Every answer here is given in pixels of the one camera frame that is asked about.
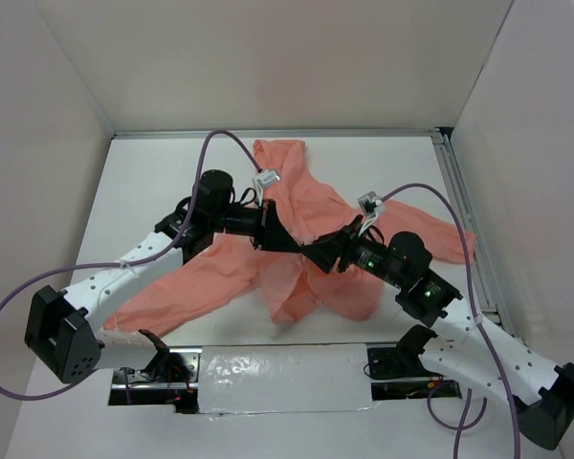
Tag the aluminium frame rail right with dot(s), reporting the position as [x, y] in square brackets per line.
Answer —
[489, 297]

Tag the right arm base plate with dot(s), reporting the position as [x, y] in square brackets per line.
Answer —
[395, 375]

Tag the aluminium frame rail back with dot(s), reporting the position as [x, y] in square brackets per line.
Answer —
[277, 134]

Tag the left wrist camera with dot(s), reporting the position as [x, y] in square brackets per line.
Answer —
[262, 181]

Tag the aluminium frame rail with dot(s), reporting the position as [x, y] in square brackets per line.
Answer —
[277, 134]
[489, 297]

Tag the pink jacket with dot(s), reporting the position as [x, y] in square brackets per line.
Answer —
[294, 285]

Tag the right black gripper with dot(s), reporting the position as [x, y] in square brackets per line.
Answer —
[324, 250]

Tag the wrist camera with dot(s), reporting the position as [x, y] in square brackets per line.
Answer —
[372, 206]
[262, 181]

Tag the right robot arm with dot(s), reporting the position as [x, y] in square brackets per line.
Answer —
[451, 339]

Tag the white front cover panel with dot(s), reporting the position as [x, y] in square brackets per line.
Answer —
[283, 379]

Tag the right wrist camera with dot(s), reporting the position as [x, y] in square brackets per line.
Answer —
[372, 206]

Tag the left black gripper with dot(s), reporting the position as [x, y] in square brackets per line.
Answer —
[274, 237]

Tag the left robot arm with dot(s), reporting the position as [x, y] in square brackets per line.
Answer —
[63, 326]

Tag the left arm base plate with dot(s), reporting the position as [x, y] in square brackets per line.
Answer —
[171, 380]

